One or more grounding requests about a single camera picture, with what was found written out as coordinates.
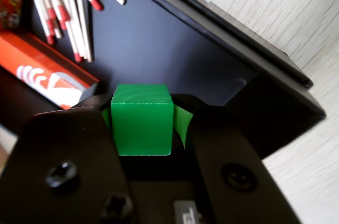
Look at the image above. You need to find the black box lid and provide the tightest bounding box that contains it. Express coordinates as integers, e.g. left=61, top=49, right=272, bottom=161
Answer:
left=158, top=0, right=327, bottom=160

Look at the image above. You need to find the red patterned matchbox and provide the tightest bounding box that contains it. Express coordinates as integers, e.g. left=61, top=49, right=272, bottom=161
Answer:
left=0, top=0, right=25, bottom=32

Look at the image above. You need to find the black cardboard box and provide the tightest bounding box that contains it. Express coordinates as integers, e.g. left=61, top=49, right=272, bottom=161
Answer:
left=0, top=0, right=315, bottom=161

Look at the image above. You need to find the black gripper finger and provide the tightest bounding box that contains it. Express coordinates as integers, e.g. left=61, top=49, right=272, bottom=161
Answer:
left=171, top=93, right=302, bottom=224
left=0, top=93, right=133, bottom=224

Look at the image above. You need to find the orange white matchbox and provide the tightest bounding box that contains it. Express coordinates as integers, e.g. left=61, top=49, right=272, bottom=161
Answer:
left=0, top=31, right=100, bottom=110

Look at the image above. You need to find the green wooden cube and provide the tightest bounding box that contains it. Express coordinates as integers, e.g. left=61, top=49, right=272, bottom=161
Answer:
left=110, top=84, right=174, bottom=157

